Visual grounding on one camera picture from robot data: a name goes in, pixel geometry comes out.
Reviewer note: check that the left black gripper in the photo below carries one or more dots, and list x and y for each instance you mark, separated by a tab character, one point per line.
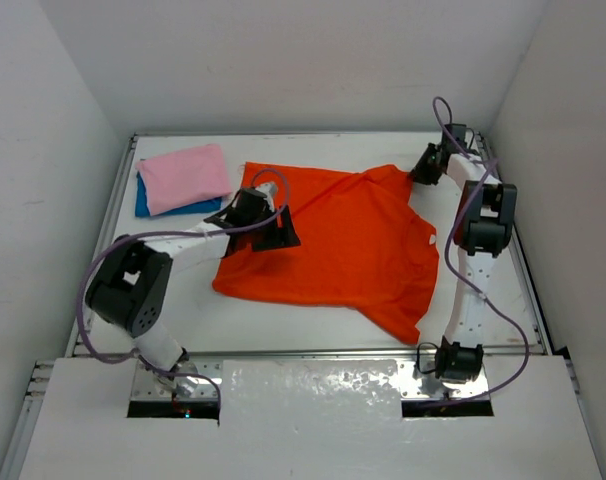
269	235

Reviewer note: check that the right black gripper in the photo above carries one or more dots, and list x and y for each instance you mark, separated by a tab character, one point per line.
420	173

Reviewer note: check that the orange t shirt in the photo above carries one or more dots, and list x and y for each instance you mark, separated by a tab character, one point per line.
362	247

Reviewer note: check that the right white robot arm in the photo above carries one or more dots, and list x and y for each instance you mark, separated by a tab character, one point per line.
482	230

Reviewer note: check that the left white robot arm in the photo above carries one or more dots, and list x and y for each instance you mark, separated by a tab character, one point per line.
128	291

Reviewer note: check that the folded pink t shirt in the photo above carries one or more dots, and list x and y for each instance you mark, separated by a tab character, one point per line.
183	177

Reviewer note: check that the folded blue t shirt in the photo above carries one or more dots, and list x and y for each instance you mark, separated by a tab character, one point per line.
202	207

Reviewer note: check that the white front cover board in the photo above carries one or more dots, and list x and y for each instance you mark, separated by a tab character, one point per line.
307	420

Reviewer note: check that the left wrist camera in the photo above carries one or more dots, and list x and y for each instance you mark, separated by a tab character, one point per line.
270	189

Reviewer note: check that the right aluminium frame rail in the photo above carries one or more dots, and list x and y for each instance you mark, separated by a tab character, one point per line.
518	297

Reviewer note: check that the aluminium frame rail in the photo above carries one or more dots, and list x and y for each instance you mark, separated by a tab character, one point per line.
331	354
518	297
75	345

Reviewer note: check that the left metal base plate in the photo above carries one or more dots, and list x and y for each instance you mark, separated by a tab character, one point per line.
199	386

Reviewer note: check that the metal base plate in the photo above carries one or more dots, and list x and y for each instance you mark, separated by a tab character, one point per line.
418	387
199	386

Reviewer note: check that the left aluminium frame rail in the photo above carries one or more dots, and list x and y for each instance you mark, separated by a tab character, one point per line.
75	345

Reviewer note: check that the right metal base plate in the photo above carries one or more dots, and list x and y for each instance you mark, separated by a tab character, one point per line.
418	387

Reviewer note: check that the front aluminium frame rail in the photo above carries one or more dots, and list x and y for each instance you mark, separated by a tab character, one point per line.
331	354

